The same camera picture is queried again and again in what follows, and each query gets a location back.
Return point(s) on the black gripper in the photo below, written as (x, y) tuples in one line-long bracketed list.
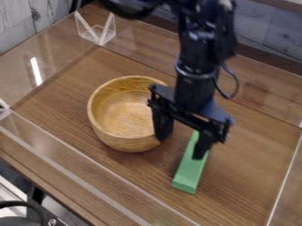
[(209, 119)]

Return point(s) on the wooden bowl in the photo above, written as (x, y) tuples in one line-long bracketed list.
[(120, 115)]

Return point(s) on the green rectangular stick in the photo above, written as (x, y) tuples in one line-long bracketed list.
[(191, 168)]

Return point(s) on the clear acrylic tray wall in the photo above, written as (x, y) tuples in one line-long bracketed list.
[(86, 186)]

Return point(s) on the clear acrylic corner bracket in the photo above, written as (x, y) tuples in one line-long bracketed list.
[(97, 34)]

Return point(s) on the black table frame bracket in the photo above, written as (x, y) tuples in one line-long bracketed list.
[(40, 212)]

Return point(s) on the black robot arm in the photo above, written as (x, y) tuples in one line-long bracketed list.
[(208, 43)]

